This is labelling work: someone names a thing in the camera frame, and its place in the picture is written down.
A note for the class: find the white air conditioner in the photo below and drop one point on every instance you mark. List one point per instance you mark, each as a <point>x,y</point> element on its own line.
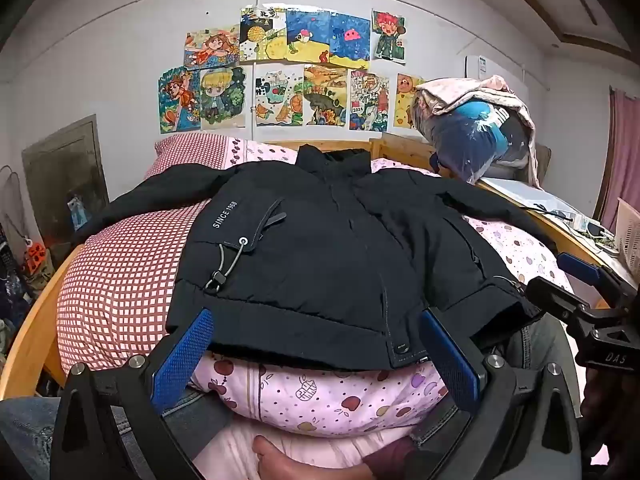
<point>476,66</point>

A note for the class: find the red checked pillow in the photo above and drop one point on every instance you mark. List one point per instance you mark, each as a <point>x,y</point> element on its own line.
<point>192,152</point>

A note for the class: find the white plastic basket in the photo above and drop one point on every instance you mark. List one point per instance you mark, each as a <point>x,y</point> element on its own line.
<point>629,240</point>

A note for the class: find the black padded jacket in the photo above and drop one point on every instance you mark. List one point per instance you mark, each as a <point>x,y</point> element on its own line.
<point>325,260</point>

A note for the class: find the blue packet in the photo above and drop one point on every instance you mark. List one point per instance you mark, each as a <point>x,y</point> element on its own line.
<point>78,212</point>

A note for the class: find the group of colourful wall drawings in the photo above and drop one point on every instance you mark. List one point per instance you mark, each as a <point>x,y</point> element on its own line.
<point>320,40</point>

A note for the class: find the dark maroon cloth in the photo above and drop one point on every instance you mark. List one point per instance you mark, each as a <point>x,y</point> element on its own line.
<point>390,460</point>

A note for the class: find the person's left leg in jeans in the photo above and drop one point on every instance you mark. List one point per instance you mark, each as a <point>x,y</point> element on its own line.
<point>205,412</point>

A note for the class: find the pink and red checked quilt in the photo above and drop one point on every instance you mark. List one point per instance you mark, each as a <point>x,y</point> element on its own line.
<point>325,395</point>

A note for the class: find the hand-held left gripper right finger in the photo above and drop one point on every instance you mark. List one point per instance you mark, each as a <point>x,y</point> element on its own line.
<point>450,360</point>

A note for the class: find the orange plastic toy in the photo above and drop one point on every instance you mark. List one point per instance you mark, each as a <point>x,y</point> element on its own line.
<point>36,257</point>

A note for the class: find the ceiling air vent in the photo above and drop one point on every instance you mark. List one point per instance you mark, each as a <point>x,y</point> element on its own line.
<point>586,7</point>

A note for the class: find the wooden bed frame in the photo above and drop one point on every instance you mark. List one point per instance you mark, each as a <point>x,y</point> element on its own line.
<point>30,340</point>

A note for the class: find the person's leg in jeans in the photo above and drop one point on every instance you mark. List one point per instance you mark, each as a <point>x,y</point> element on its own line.
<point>542,340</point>
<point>205,412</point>

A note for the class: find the blue bedding in plastic bag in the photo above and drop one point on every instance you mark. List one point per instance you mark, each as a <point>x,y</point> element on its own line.
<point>465,140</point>

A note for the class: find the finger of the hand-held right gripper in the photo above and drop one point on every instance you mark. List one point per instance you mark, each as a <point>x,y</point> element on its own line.
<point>555,300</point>
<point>577,266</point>

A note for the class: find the pink curtain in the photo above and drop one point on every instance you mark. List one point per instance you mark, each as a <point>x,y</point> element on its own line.
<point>625,160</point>

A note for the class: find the person's right leg in jeans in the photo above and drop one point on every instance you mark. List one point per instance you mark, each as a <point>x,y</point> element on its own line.
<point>542,340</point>

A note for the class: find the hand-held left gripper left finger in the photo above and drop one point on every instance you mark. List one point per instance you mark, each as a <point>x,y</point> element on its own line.
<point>182,355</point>

